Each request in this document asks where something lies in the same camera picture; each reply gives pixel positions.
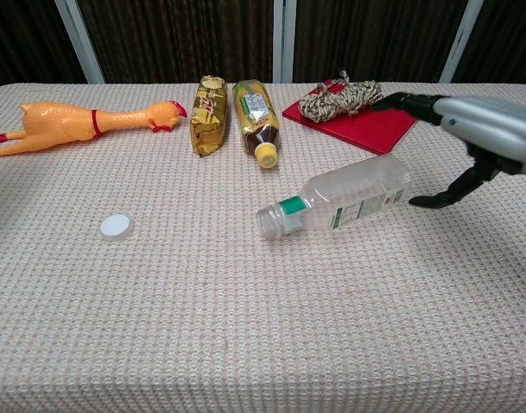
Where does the white plastic bottle cap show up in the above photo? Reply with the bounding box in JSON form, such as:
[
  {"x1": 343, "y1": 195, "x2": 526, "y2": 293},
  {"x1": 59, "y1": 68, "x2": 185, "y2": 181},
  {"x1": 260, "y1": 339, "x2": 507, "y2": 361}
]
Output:
[{"x1": 100, "y1": 213, "x2": 133, "y2": 241}]

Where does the gold foil snack package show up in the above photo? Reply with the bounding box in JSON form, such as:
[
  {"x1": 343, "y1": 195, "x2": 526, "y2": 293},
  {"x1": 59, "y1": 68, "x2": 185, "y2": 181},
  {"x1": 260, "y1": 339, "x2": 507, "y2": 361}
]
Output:
[{"x1": 189, "y1": 75, "x2": 229, "y2": 158}]

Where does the yellow rubber chicken toy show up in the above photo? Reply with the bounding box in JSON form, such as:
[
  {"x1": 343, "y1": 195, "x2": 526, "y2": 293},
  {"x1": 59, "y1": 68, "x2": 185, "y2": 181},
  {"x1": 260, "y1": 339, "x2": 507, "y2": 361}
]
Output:
[{"x1": 0, "y1": 99, "x2": 189, "y2": 160}]

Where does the red spiral notebook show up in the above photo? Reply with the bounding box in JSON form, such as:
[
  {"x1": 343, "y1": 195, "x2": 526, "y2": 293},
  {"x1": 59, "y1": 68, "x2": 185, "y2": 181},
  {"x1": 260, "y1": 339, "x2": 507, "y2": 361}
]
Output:
[{"x1": 282, "y1": 97, "x2": 418, "y2": 156}]

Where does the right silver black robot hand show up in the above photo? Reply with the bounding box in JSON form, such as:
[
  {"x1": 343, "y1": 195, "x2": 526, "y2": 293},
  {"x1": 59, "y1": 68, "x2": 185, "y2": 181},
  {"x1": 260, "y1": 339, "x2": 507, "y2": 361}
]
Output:
[{"x1": 372, "y1": 91, "x2": 526, "y2": 210}]

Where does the clear plastic bottle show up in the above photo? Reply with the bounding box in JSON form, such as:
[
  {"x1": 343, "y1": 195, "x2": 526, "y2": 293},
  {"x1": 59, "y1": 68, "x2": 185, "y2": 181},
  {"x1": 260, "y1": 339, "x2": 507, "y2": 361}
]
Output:
[{"x1": 256, "y1": 153, "x2": 412, "y2": 240}]

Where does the beige braided rope bundle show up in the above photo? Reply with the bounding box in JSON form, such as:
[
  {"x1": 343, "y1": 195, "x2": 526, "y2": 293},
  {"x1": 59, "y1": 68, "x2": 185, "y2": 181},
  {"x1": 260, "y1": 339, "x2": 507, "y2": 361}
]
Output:
[{"x1": 297, "y1": 70, "x2": 385, "y2": 123}]

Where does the white frame post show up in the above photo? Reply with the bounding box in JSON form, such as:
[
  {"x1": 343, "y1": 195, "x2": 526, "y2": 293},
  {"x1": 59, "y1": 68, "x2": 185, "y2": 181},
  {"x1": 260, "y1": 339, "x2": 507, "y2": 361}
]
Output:
[
  {"x1": 438, "y1": 0, "x2": 486, "y2": 84},
  {"x1": 272, "y1": 0, "x2": 298, "y2": 84},
  {"x1": 54, "y1": 0, "x2": 106, "y2": 85}
]

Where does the beige woven tablecloth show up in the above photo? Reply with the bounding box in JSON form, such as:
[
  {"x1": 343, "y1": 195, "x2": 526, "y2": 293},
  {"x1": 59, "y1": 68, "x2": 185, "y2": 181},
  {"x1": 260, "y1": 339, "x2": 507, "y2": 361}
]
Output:
[{"x1": 0, "y1": 82, "x2": 526, "y2": 413}]

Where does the dark brown pleated curtain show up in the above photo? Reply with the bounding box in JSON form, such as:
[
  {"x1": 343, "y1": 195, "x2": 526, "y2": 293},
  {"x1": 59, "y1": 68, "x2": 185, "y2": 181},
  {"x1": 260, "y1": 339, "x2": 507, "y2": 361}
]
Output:
[{"x1": 0, "y1": 0, "x2": 526, "y2": 94}]

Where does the yellow-capped tea bottle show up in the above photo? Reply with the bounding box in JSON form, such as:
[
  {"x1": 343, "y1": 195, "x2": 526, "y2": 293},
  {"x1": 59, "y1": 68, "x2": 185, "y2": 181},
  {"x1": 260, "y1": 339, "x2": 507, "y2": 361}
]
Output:
[{"x1": 232, "y1": 79, "x2": 282, "y2": 170}]

